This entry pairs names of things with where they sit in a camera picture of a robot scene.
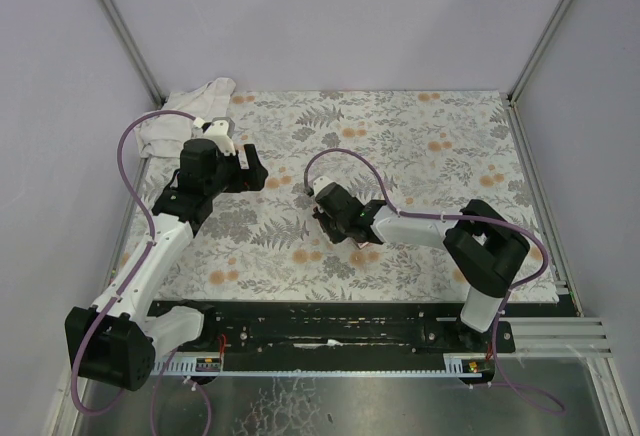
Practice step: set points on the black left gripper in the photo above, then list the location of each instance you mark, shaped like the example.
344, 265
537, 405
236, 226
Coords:
248, 171

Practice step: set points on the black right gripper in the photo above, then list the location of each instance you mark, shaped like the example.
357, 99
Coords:
327, 223

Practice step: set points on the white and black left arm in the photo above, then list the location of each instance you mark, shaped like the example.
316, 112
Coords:
115, 341

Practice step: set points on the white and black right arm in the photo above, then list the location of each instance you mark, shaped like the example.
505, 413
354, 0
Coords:
487, 251

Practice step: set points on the crumpled white cloth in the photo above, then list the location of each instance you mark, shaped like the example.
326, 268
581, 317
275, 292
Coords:
164, 135

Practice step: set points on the floral patterned table mat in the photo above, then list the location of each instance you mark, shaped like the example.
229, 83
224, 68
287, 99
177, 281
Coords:
427, 151

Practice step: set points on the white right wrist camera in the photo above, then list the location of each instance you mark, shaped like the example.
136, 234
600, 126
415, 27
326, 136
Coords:
319, 183

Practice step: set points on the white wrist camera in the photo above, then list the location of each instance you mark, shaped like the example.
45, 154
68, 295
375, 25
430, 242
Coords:
319, 183
220, 131

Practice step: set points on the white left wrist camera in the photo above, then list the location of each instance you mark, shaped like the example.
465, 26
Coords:
220, 131

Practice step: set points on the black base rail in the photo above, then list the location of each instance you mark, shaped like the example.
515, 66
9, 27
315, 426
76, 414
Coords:
340, 337

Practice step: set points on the left aluminium frame post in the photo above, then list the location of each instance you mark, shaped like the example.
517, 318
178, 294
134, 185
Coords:
132, 51

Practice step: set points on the aluminium frame post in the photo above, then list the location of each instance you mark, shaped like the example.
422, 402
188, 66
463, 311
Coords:
132, 51
547, 36

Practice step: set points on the right aluminium frame post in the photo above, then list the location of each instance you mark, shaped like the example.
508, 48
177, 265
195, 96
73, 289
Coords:
547, 36

